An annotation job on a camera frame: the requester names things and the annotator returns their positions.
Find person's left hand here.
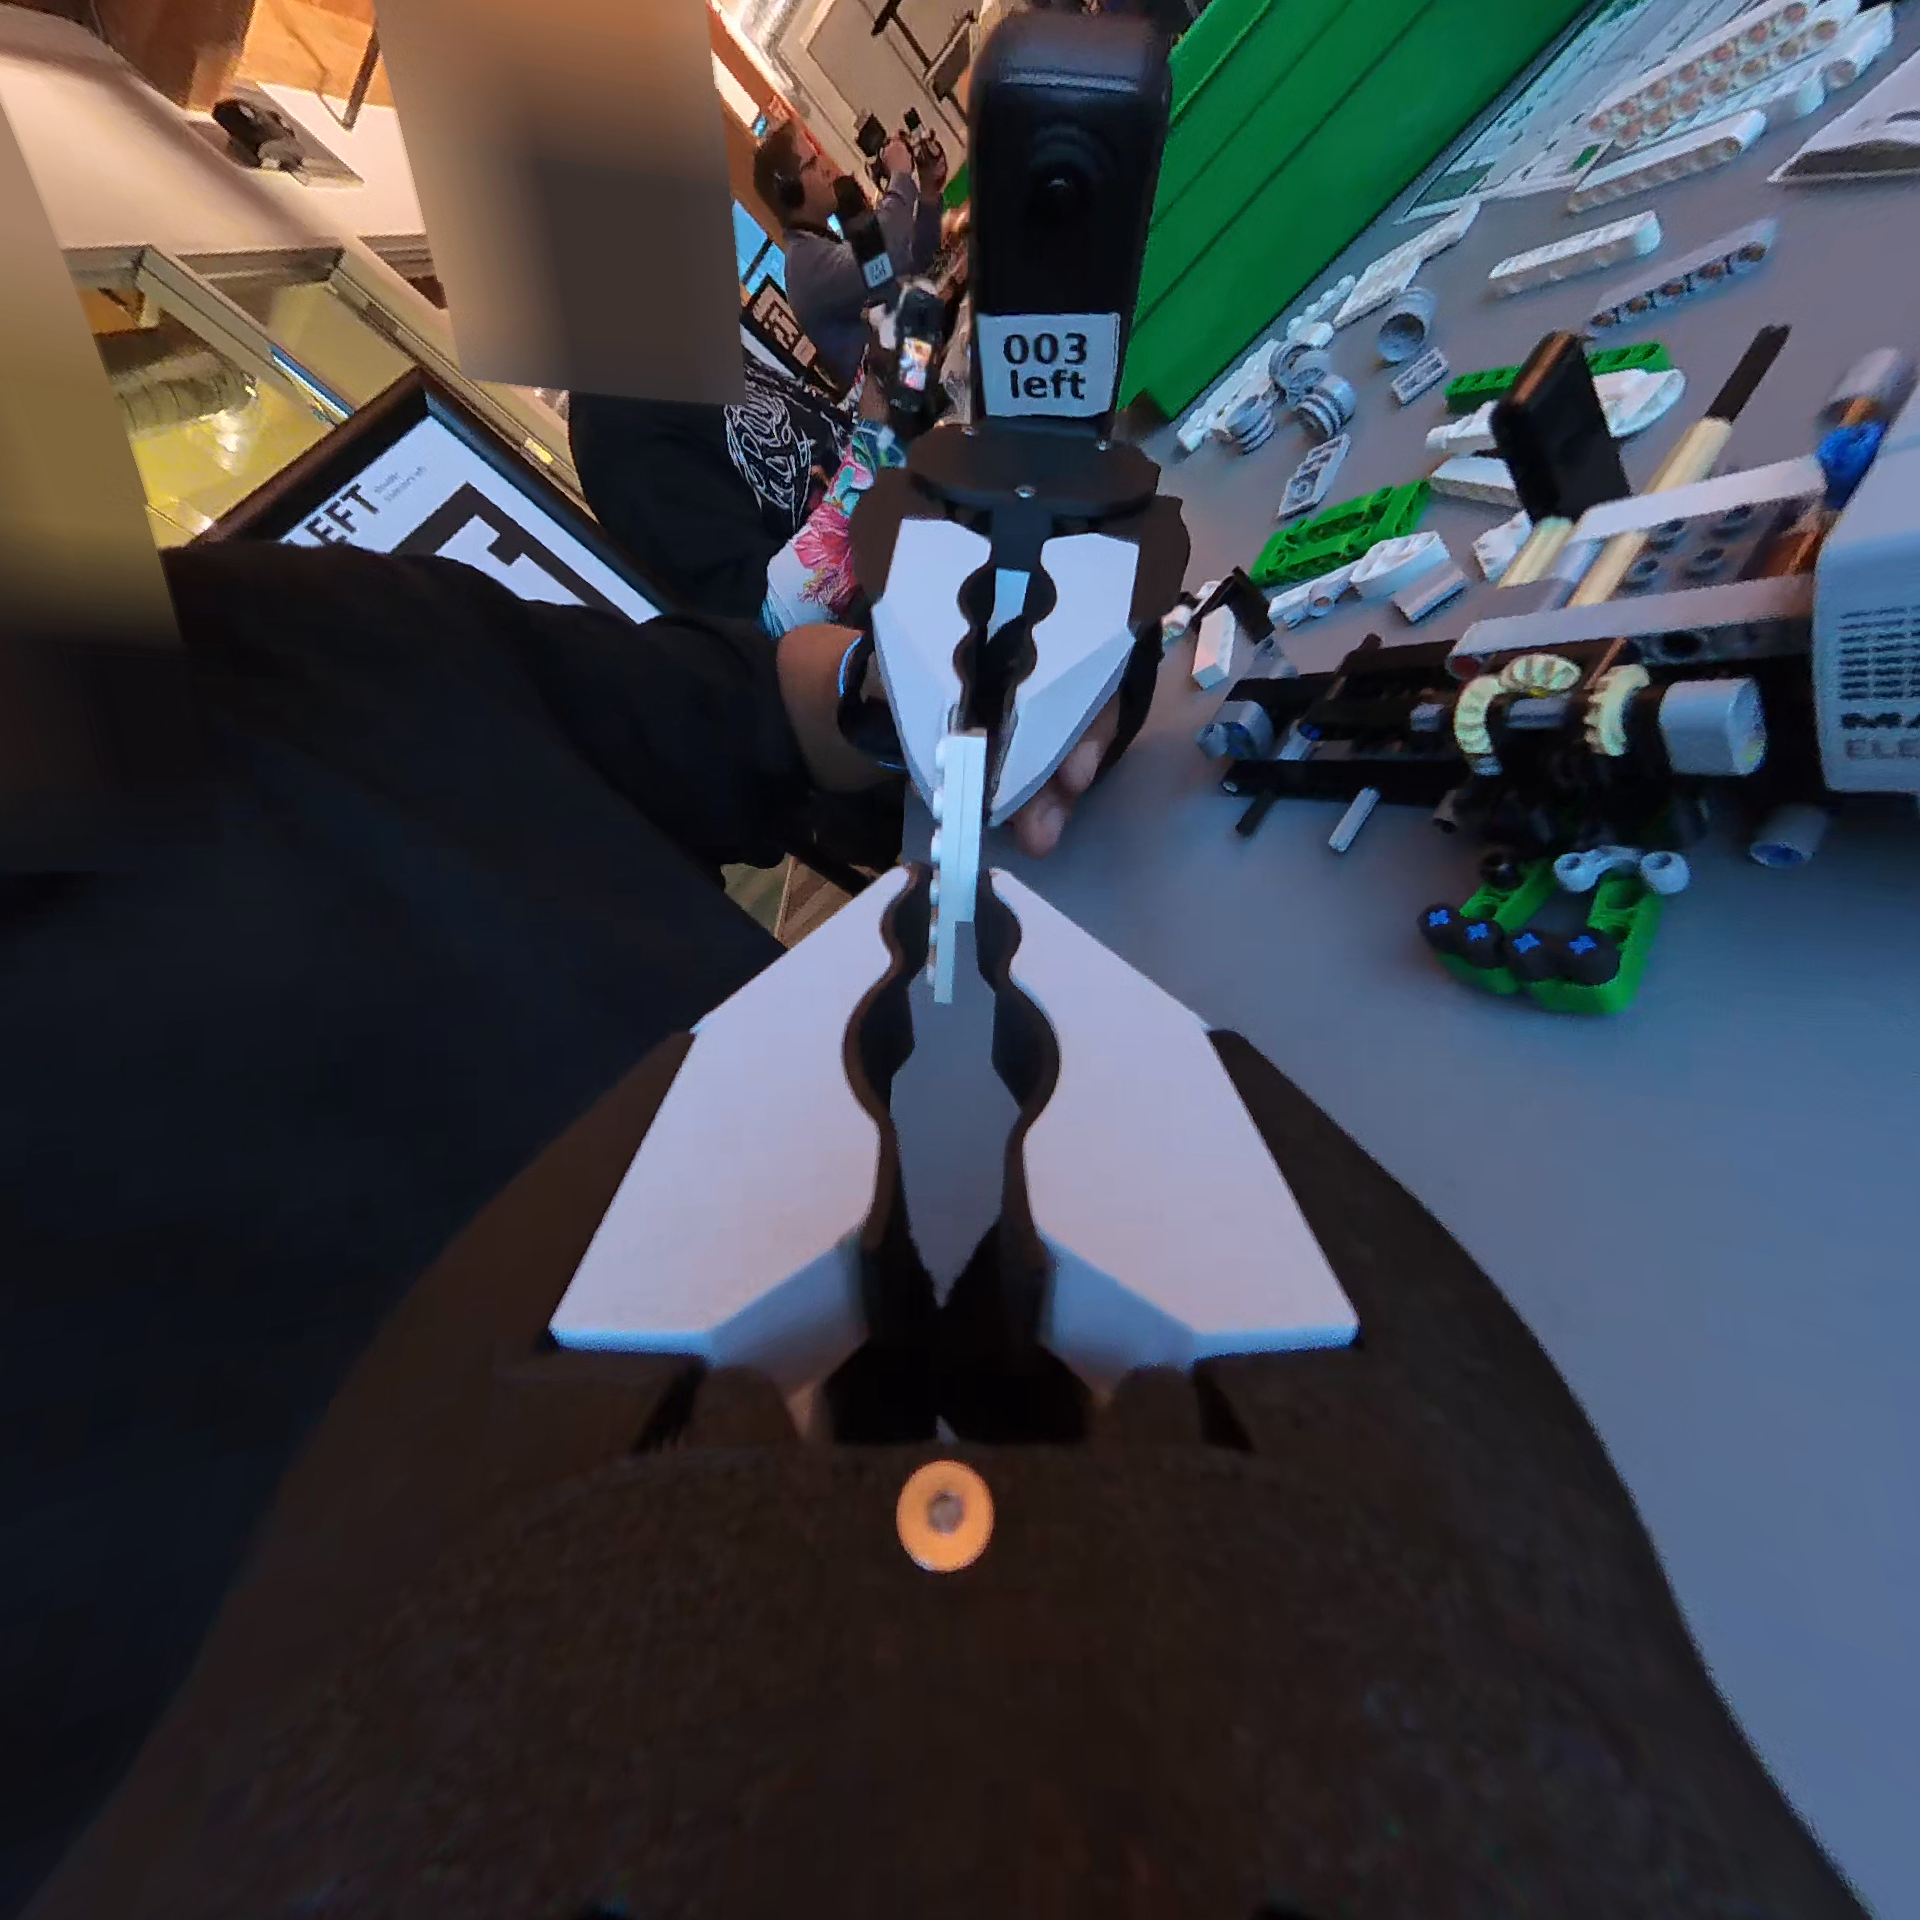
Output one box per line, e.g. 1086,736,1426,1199
771,623,1129,859

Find printed marker placard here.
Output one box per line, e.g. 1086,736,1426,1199
197,368,669,623

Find sticker sheet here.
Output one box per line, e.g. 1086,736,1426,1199
1408,0,1661,221

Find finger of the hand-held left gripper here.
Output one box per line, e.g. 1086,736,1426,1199
984,529,1160,826
870,520,998,778

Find open instruction booklet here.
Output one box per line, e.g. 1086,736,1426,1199
1770,68,1920,190

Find green and black lego subassembly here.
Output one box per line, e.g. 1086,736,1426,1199
1418,841,1692,1020

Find white long lego plate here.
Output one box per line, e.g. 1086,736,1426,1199
1328,202,1481,328

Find person's left forearm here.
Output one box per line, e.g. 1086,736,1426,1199
158,540,822,880

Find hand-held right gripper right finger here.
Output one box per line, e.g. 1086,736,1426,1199
981,868,1362,1403

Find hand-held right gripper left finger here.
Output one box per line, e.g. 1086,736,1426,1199
548,864,932,1438

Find green storage bin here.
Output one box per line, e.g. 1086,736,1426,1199
1115,0,1596,427

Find partly built lego truck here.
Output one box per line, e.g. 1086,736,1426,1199
1197,321,1920,841

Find white large technic panel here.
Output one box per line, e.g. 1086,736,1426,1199
1176,353,1275,457

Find group of white technic beams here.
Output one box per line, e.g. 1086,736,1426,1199
1478,0,1895,336

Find group of grey wheel hubs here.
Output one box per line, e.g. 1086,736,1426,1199
1236,286,1445,457

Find green technic frame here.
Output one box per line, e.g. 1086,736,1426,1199
1245,481,1435,591

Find white square lego plate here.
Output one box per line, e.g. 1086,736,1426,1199
932,729,992,900

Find green long thin beam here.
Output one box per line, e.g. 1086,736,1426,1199
1445,341,1671,419

